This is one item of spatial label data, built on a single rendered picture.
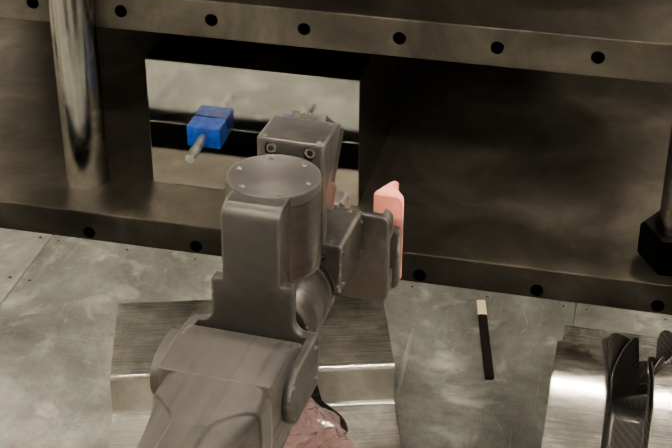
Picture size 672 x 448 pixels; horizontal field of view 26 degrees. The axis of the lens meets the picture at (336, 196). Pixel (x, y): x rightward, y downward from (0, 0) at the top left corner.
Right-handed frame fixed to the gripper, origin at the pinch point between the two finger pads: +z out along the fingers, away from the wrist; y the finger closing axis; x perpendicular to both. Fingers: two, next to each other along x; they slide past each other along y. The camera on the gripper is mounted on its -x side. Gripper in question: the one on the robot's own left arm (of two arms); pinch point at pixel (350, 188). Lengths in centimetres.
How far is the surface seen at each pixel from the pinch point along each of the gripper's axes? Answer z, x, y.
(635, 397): 23.4, 30.6, -21.3
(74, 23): 58, 15, 50
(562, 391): 15.6, 25.7, -15.2
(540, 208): 70, 38, -5
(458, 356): 35, 38, -2
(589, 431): 12.7, 27.3, -18.1
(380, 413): 15.2, 31.3, 1.0
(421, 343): 37, 38, 2
